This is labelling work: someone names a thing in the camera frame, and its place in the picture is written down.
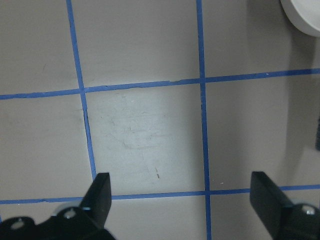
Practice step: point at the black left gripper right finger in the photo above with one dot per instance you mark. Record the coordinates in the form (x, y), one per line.
(270, 204)

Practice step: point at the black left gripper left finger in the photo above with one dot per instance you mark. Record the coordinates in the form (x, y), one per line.
(98, 200)

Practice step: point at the cream hand brush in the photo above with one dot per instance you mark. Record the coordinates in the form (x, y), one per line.
(317, 136)

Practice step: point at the cream plastic dustpan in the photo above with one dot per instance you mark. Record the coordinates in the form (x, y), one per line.
(304, 15)

